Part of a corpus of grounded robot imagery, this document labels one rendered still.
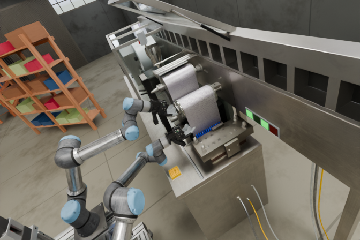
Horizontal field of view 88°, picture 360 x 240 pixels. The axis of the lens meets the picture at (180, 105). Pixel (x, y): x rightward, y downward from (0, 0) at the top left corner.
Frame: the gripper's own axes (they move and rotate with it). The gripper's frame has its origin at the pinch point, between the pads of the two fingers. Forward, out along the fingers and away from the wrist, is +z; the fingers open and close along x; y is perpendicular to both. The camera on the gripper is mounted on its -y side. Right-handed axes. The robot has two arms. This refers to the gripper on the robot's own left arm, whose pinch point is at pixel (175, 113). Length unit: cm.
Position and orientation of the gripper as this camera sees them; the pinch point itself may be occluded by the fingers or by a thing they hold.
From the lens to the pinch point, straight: 128.0
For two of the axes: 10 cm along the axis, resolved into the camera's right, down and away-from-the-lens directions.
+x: -3.8, -4.2, 8.2
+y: 3.2, -8.9, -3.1
